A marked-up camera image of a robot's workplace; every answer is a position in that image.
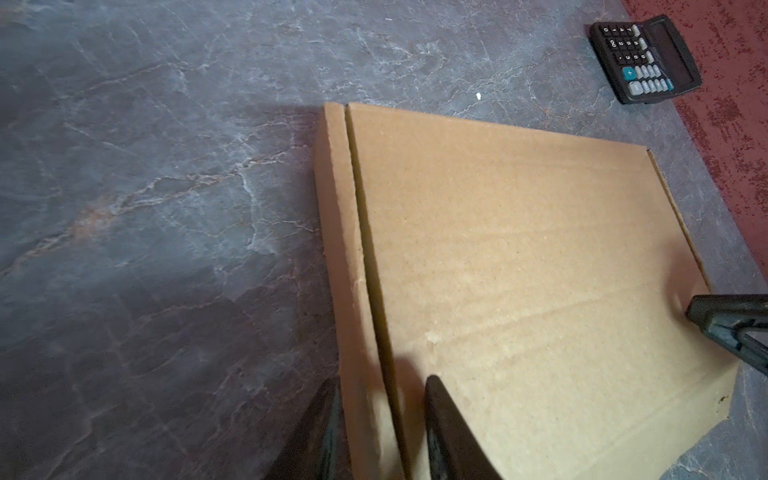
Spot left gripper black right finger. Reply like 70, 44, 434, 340
424, 375, 502, 480

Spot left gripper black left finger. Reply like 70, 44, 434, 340
265, 377, 342, 480

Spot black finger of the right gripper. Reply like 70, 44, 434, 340
686, 294, 767, 375

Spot brown cardboard box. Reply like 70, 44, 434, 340
314, 103, 738, 479

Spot black desk calculator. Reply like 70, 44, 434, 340
588, 15, 702, 105

